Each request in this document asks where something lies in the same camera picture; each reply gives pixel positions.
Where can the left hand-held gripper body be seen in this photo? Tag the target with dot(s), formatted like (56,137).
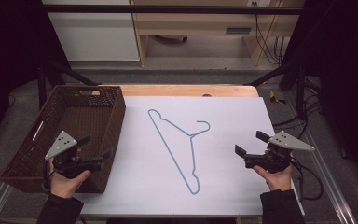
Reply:
(60,146)

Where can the dark curtain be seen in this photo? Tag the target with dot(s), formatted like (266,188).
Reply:
(9,62)
(345,77)

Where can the person's right hand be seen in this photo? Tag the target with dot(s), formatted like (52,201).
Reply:
(278,181)

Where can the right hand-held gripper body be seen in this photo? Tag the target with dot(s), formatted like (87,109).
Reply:
(287,142)

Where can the white table sheet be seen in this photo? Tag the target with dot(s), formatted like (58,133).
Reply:
(230,174)

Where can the wooden table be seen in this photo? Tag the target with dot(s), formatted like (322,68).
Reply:
(174,90)

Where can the light wooden desk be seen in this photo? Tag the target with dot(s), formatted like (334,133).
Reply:
(199,23)

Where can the black horizontal frame bar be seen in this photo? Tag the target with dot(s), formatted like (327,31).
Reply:
(167,9)

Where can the yellow and black tool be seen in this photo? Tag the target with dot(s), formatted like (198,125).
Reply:
(275,98)

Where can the person's left hand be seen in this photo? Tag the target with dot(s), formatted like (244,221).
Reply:
(64,186)

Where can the white cabinet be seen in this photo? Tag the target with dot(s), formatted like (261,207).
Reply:
(96,34)

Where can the brown woven basket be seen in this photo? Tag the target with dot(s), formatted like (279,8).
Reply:
(74,112)

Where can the black metal stand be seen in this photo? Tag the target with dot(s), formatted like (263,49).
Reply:
(292,76)
(48,77)

